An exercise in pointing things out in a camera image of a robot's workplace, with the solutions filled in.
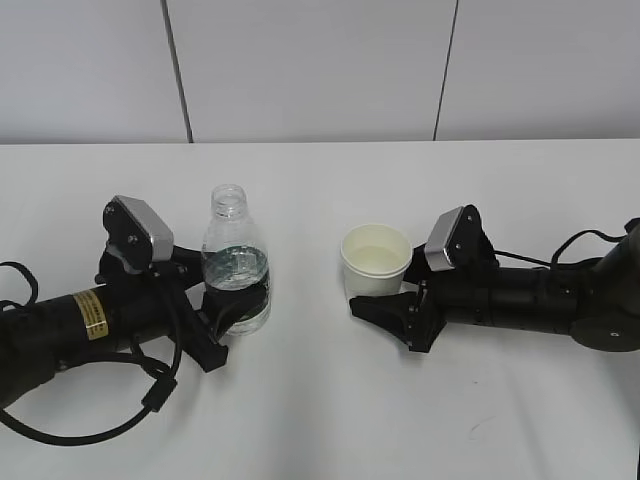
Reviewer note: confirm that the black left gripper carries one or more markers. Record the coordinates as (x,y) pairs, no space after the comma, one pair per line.
(154,303)

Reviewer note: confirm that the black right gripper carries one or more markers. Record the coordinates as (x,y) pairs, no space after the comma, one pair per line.
(413,317)

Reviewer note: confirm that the clear green-label water bottle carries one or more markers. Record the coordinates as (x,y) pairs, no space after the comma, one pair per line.
(234,256)

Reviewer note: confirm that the white paper cup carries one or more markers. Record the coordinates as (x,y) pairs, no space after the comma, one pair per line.
(374,258)

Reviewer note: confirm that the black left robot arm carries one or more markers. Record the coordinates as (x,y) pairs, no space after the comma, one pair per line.
(40,340)

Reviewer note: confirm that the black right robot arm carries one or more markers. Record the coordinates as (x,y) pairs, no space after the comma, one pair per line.
(459,280)

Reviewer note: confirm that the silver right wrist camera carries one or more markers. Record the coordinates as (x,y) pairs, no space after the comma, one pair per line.
(458,241)

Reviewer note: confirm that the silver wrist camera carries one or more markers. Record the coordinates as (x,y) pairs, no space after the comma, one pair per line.
(137,236)
(458,241)

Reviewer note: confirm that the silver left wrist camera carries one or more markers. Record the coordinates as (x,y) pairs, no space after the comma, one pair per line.
(137,236)

